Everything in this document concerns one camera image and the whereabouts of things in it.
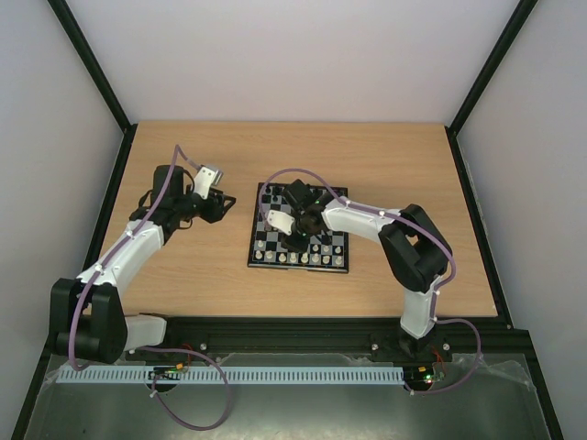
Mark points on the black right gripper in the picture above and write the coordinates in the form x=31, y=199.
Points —
x=296, y=239

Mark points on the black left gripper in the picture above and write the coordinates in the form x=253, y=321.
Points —
x=215, y=212

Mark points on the black and grey chessboard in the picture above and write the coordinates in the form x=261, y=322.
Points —
x=270, y=248

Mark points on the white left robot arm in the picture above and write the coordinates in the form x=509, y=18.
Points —
x=87, y=320

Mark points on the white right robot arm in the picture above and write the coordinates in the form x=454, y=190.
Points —
x=419, y=257

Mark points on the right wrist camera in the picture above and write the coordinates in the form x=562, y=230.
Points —
x=280, y=221

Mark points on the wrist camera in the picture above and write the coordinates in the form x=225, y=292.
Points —
x=207, y=178
x=280, y=221

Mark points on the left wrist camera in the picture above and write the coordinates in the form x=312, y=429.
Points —
x=207, y=178

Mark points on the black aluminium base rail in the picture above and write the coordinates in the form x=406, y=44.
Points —
x=381, y=339

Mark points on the light blue cable duct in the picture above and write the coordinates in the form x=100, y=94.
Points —
x=391, y=376

